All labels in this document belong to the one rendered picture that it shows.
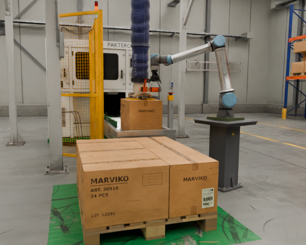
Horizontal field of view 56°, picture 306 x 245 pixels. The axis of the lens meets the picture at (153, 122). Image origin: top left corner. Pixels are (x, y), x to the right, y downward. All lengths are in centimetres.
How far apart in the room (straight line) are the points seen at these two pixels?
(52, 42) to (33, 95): 829
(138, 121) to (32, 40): 928
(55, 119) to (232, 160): 222
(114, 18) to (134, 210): 1086
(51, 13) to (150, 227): 281
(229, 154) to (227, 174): 21
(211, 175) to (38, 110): 1021
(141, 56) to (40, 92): 880
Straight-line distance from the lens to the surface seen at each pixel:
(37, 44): 1217
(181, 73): 646
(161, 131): 334
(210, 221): 236
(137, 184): 204
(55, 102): 384
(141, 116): 333
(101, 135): 396
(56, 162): 395
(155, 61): 305
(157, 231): 222
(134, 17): 363
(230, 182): 331
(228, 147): 317
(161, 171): 206
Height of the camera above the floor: 108
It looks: 7 degrees down
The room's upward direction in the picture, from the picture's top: 1 degrees clockwise
